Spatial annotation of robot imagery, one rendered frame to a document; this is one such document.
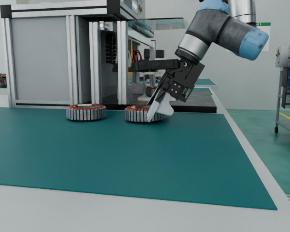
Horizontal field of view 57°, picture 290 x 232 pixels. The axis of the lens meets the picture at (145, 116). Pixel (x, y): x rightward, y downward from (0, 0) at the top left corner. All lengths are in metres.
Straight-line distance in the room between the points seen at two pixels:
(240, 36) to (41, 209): 0.58
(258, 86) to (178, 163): 6.19
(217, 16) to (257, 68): 5.84
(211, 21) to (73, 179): 0.52
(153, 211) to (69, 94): 0.76
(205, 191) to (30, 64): 0.87
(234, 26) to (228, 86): 5.76
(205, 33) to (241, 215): 0.52
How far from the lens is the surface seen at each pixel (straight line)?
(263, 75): 6.58
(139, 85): 1.34
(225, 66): 6.45
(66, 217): 0.29
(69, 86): 0.99
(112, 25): 1.02
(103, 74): 1.20
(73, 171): 0.39
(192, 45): 0.71
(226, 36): 0.72
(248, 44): 0.71
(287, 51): 1.30
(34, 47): 1.07
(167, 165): 0.40
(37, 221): 0.29
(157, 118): 0.70
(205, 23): 0.73
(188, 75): 0.73
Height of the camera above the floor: 0.89
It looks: 10 degrees down
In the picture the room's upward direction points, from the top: straight up
